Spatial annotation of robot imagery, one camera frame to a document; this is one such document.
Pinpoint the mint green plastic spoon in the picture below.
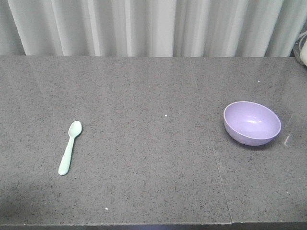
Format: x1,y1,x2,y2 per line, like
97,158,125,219
58,121,82,176

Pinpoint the purple plastic bowl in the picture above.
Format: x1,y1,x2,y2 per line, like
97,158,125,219
223,101,282,146

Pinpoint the white pleated curtain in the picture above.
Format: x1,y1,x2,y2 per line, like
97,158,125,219
0,0,307,57

